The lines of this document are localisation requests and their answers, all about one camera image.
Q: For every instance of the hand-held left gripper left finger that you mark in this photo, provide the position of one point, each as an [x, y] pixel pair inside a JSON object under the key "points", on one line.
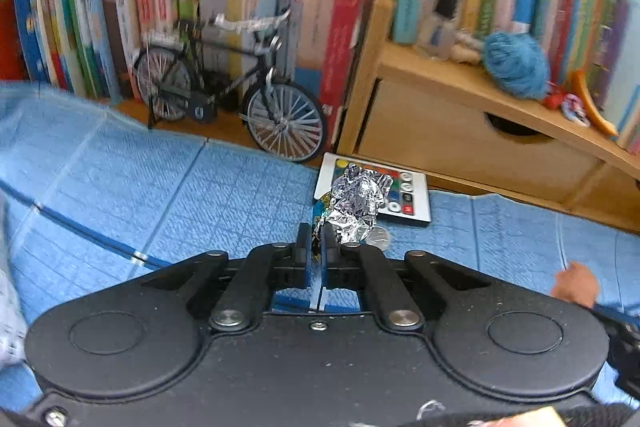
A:
{"points": [[301, 259]]}

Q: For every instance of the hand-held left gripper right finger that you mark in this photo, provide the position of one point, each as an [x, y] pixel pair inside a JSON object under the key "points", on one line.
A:
{"points": [[328, 259]]}

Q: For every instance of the silver foil wrapper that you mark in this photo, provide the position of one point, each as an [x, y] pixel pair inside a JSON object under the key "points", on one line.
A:
{"points": [[355, 202]]}

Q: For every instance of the person's right hand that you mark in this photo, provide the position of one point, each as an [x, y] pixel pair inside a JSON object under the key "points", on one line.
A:
{"points": [[576, 284]]}

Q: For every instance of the white remote control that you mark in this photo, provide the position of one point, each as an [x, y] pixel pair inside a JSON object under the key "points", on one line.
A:
{"points": [[410, 194]]}

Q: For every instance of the blue mat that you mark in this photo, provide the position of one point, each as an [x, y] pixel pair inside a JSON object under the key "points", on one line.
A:
{"points": [[150, 187]]}

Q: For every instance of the wooden drawer unit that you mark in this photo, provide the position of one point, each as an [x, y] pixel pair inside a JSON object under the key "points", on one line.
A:
{"points": [[440, 127]]}

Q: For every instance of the model bicycle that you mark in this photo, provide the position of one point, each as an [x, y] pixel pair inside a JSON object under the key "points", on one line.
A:
{"points": [[197, 108]]}

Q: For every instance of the orange curved wooden piece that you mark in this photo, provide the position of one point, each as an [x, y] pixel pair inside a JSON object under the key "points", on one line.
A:
{"points": [[592, 107]]}

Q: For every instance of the small colourful trinket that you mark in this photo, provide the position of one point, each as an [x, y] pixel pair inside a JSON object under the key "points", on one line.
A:
{"points": [[570, 107]]}

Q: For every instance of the small glue bottle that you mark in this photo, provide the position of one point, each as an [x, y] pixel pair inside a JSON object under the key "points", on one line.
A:
{"points": [[445, 37]]}

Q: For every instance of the blue yarn ball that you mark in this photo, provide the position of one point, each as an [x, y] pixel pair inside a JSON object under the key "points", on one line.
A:
{"points": [[517, 64]]}

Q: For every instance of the white patterned plastic bag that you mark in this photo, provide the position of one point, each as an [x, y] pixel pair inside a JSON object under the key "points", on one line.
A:
{"points": [[11, 297]]}

